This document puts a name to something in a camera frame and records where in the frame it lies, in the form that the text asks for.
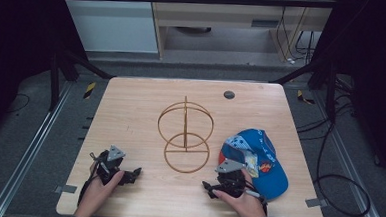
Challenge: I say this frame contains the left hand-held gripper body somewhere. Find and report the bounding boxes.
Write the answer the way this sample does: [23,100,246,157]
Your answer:
[89,143,129,187]

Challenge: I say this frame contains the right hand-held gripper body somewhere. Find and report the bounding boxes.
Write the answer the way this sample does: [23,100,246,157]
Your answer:
[213,158,250,199]

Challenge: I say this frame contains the blue baseball cap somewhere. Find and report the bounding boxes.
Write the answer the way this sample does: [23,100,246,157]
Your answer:
[216,126,292,203]

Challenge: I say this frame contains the person's right hand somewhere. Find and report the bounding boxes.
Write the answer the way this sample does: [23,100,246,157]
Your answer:
[210,167,270,217]

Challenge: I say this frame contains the person's left hand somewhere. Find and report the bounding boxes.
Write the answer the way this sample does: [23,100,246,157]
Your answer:
[74,168,126,217]

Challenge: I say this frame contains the grey tape strip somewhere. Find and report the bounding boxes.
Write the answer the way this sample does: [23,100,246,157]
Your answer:
[53,183,79,196]
[304,196,329,210]

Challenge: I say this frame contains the black yellow striped tape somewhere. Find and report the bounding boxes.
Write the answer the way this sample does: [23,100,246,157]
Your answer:
[296,89,316,106]
[82,81,97,100]

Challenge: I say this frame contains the black metal stand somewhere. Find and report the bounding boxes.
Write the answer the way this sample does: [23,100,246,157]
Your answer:
[46,44,118,116]
[267,55,342,124]

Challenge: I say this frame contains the white cabinet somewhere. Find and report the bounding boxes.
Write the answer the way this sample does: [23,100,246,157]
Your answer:
[53,0,163,57]

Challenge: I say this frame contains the wooden desk with drawer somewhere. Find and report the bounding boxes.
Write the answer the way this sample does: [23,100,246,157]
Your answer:
[145,0,339,69]

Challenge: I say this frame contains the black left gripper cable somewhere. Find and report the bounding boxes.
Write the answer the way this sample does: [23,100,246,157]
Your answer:
[77,151,104,209]

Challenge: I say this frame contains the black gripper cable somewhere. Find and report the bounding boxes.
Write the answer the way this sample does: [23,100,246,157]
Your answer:
[242,180,270,217]
[77,151,104,209]

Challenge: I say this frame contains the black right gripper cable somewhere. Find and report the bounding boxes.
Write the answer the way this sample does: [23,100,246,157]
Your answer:
[242,180,270,217]

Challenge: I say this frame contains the gold wire cap stand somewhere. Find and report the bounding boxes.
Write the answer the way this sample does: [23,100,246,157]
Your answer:
[155,94,217,176]

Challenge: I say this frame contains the aluminium floor rail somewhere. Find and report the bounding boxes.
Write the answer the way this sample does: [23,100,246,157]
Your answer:
[0,76,74,217]
[304,91,386,217]

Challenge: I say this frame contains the thin black floor cable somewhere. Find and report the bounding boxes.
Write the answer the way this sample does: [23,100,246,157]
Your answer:
[6,92,32,115]

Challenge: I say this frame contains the black looped floor cable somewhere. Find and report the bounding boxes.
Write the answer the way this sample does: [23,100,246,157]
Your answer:
[291,103,377,217]

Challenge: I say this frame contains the hanging cables under desk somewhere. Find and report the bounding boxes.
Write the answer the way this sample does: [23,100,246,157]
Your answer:
[273,0,319,67]

